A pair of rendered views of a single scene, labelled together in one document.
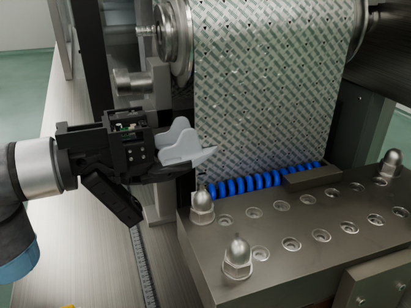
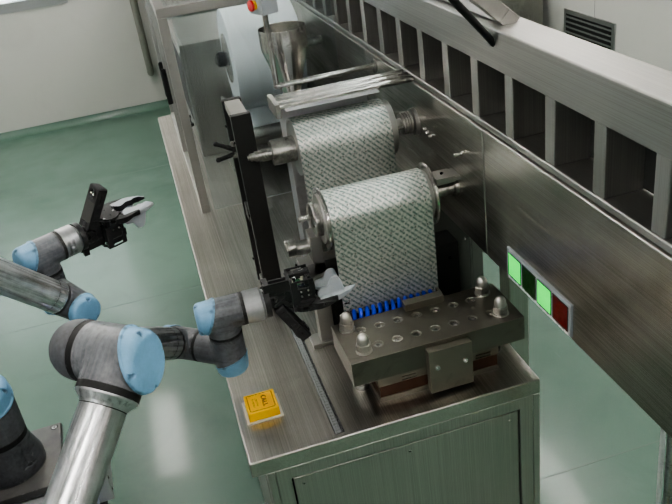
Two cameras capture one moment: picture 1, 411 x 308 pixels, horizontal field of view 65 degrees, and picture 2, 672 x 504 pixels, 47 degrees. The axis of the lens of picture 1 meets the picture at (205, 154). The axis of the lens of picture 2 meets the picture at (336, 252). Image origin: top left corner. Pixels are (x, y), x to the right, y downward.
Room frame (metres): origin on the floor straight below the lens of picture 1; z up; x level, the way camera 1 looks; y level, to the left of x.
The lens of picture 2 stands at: (-1.11, -0.19, 2.02)
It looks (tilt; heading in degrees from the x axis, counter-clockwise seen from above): 28 degrees down; 8
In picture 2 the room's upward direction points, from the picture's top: 8 degrees counter-clockwise
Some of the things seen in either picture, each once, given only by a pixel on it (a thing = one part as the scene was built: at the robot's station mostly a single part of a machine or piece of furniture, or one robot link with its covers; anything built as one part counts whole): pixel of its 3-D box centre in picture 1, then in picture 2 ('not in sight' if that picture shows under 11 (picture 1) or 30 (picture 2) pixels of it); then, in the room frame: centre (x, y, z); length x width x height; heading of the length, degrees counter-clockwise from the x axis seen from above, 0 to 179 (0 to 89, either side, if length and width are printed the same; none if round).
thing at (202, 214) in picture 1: (202, 204); (346, 321); (0.34, 0.00, 1.05); 0.04 x 0.04 x 0.04
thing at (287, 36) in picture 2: not in sight; (282, 36); (1.18, 0.18, 1.50); 0.14 x 0.14 x 0.06
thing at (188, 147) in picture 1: (189, 146); (336, 286); (0.39, 0.02, 1.11); 0.09 x 0.03 x 0.06; 108
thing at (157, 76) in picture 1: (153, 150); (314, 289); (0.48, 0.09, 1.05); 0.06 x 0.05 x 0.31; 109
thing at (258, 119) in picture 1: (268, 128); (388, 269); (0.45, -0.10, 1.11); 0.23 x 0.01 x 0.18; 109
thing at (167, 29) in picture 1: (166, 33); (316, 220); (0.46, 0.05, 1.25); 0.07 x 0.02 x 0.07; 19
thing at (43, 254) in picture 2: not in sight; (39, 255); (0.47, 0.73, 1.21); 0.11 x 0.08 x 0.09; 138
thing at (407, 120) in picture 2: not in sight; (402, 123); (0.80, -0.15, 1.34); 0.07 x 0.07 x 0.07; 19
